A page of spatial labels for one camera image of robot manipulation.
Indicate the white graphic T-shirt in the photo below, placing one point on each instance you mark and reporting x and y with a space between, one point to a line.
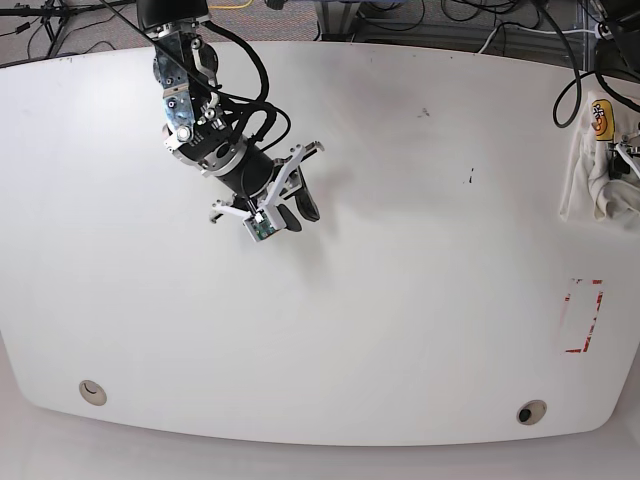
592 193

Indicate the left table cable grommet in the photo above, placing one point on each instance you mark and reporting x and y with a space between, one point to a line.
92 393

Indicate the right table cable grommet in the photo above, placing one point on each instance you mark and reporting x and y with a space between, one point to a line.
532 412

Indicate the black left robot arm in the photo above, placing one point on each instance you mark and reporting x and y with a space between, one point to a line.
616 53

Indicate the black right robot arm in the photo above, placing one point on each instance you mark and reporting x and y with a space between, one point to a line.
221 134

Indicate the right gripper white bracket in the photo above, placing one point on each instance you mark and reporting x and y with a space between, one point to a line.
257 180

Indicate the table cable grommet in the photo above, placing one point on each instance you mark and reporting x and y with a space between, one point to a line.
532 412
92 393

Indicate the red tape rectangle marking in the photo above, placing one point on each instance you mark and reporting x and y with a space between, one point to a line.
580 311

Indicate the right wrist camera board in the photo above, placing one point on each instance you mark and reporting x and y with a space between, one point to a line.
259 226

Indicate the aluminium frame rack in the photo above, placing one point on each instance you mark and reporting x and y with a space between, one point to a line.
496 27

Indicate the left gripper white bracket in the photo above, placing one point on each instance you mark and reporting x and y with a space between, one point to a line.
624 157

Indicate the black tripod stand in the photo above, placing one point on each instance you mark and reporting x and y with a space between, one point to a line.
50 17

